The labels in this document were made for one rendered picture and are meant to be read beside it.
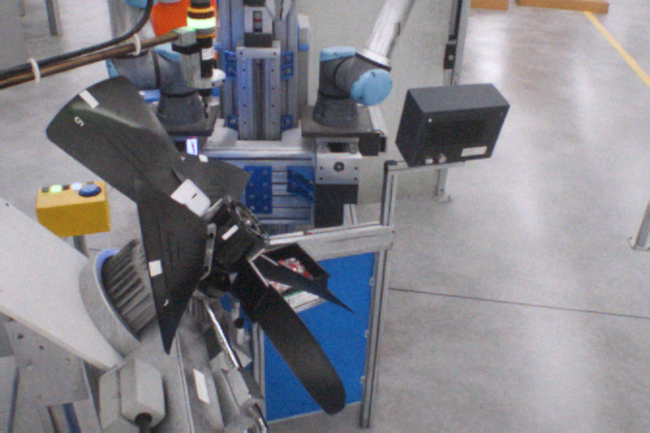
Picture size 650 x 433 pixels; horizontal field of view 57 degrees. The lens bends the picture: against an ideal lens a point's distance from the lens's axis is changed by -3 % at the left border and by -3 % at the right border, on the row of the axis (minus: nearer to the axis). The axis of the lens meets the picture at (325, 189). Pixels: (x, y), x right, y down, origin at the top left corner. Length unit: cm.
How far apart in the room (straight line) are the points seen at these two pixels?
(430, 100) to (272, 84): 58
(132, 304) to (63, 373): 18
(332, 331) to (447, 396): 69
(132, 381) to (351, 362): 127
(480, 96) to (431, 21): 158
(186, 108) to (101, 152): 91
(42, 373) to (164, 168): 41
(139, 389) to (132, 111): 48
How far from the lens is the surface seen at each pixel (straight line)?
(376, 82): 179
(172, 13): 507
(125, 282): 110
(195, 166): 137
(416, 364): 260
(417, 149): 167
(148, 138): 112
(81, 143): 106
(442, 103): 164
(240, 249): 107
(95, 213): 155
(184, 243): 90
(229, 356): 103
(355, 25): 310
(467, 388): 256
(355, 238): 177
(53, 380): 118
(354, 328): 200
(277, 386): 208
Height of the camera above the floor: 182
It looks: 29 degrees down
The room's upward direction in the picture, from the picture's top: 2 degrees clockwise
